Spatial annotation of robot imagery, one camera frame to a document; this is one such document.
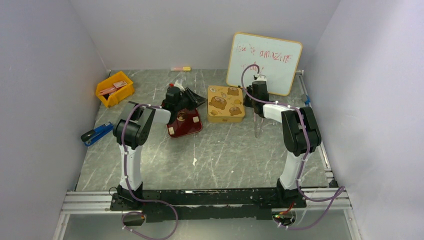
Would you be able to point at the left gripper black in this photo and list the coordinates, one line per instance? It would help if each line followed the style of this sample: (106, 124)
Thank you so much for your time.
(197, 99)

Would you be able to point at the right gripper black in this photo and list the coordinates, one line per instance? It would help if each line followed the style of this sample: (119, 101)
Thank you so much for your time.
(259, 108)

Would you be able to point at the silver box lid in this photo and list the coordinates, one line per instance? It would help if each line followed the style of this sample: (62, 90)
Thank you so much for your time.
(225, 101)

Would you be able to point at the pink metal tweezers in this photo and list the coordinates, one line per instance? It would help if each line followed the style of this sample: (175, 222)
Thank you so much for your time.
(257, 124)

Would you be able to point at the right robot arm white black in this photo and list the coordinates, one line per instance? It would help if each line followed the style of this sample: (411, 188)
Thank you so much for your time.
(300, 132)

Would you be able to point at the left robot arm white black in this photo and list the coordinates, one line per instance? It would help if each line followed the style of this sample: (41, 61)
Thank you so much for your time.
(132, 130)

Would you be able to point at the gold chocolate box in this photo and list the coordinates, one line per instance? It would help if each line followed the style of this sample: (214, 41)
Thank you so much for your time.
(224, 119)

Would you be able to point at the square chocolate tray corner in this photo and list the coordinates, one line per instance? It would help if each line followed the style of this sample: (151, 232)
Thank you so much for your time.
(171, 131)

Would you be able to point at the red rectangular tray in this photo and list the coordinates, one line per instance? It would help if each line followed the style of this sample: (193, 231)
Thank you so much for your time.
(184, 125)

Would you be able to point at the yellow pink eraser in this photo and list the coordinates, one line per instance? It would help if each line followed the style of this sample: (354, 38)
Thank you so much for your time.
(181, 69)

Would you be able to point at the yellow plastic bin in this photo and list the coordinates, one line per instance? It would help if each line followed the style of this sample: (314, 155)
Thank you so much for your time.
(119, 95)

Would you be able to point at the pink box in bin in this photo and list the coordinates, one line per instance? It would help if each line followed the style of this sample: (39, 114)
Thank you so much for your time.
(115, 86)

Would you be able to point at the blue black stapler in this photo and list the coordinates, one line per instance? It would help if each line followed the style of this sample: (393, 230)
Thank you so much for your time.
(93, 135)

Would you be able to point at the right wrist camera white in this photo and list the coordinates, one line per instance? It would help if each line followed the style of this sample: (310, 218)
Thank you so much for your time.
(260, 78)

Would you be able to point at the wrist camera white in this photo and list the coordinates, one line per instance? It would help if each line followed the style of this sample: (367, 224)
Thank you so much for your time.
(177, 84)
(260, 78)

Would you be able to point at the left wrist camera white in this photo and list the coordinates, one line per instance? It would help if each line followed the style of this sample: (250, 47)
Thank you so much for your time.
(177, 84)

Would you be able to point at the whiteboard with yellow frame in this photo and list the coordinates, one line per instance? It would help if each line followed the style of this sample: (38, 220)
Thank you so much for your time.
(276, 59)

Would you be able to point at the blue clip on rail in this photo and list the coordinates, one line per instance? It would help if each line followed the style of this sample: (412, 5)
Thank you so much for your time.
(306, 99)

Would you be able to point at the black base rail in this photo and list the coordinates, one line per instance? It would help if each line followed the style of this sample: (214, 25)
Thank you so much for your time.
(204, 213)

